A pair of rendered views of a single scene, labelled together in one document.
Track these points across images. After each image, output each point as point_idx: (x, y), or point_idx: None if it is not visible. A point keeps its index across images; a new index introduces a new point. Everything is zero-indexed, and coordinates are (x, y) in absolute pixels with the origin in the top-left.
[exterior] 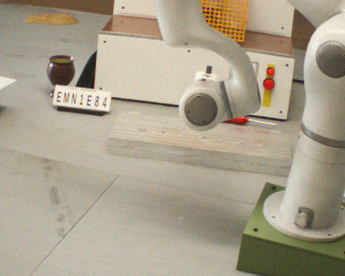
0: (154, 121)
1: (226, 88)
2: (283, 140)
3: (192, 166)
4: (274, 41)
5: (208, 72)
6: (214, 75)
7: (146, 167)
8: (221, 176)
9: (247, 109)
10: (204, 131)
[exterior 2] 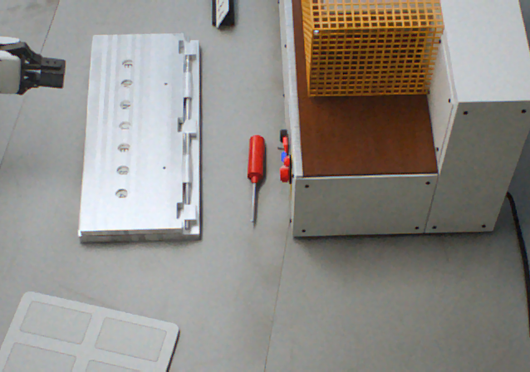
0: (164, 71)
1: None
2: (151, 220)
3: (83, 134)
4: (380, 145)
5: (7, 46)
6: None
7: (64, 90)
8: (61, 166)
9: None
10: (149, 125)
